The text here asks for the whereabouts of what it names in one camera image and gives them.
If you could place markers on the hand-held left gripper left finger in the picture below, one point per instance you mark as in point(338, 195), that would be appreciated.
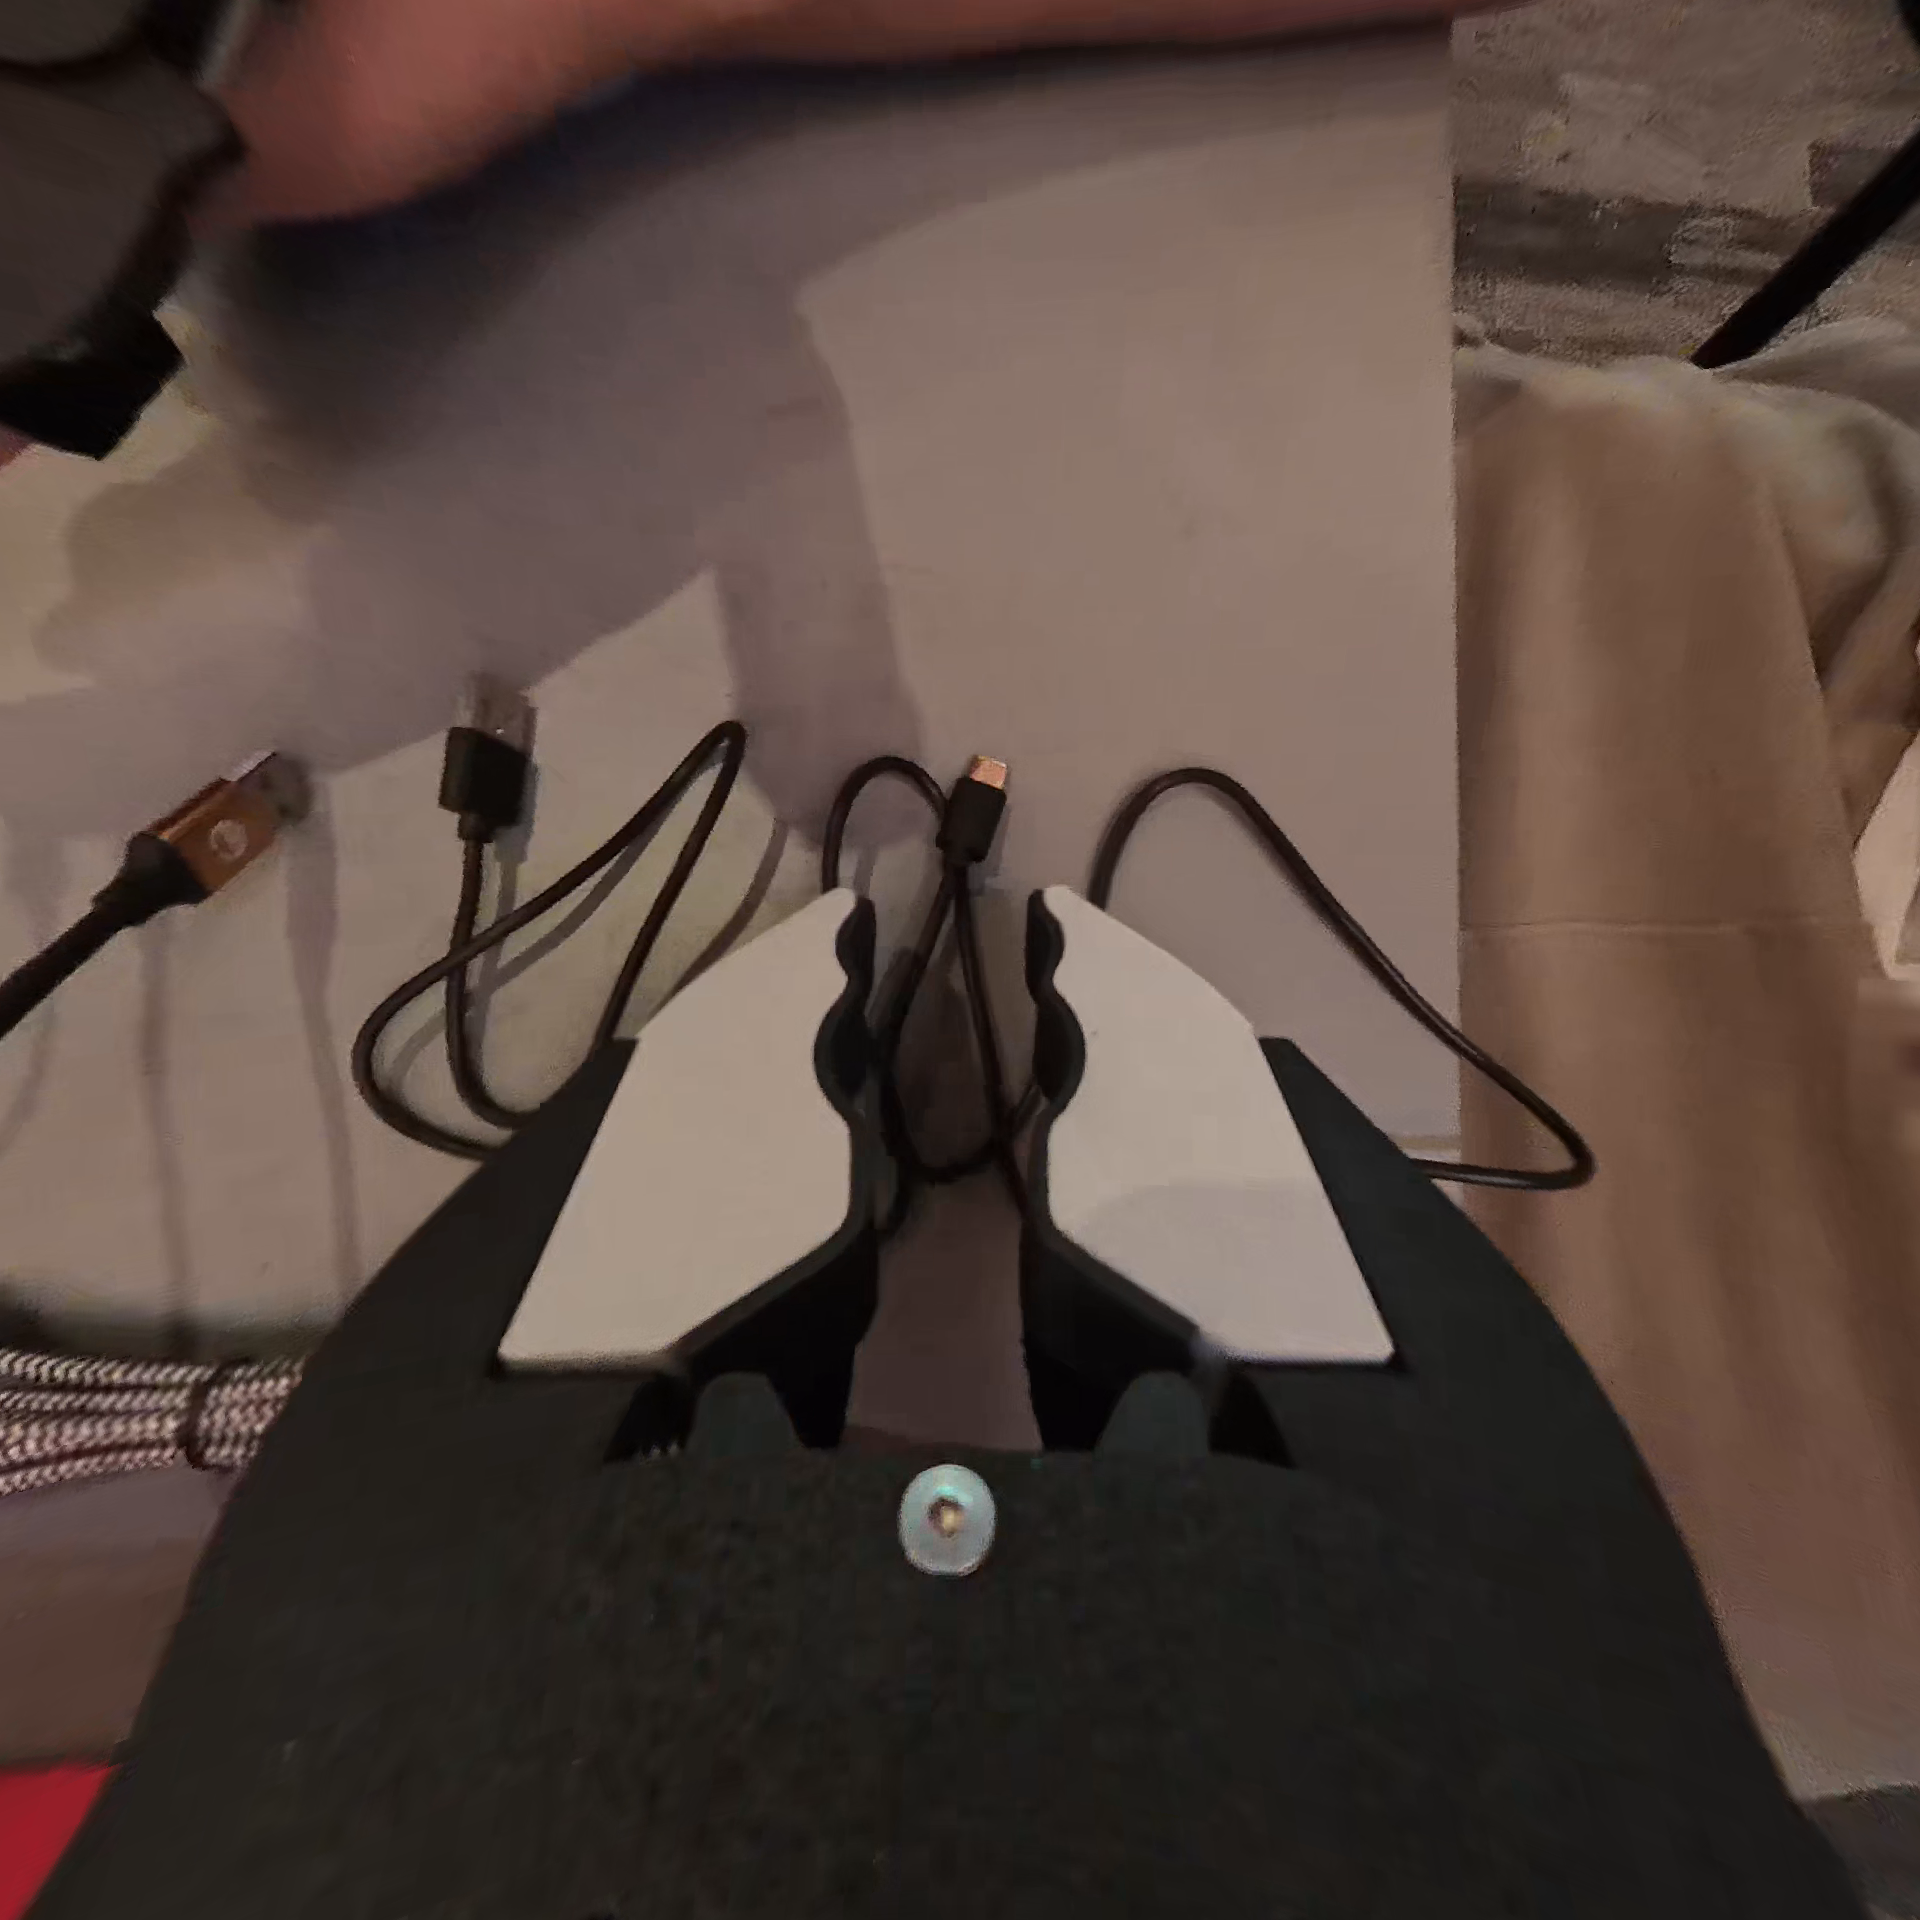
point(705, 1170)

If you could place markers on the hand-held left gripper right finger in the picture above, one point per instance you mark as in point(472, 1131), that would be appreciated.
point(1200, 1185)

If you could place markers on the person's right forearm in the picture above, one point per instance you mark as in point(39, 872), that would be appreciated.
point(600, 59)

